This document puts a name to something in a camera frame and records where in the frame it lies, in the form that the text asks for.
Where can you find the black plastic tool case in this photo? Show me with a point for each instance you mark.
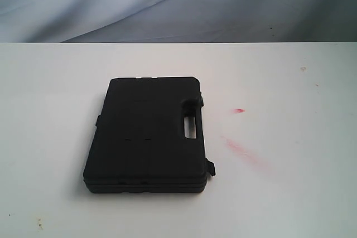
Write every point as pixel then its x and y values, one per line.
pixel 149 138

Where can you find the white backdrop cloth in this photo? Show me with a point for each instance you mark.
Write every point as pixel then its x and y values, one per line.
pixel 161 21

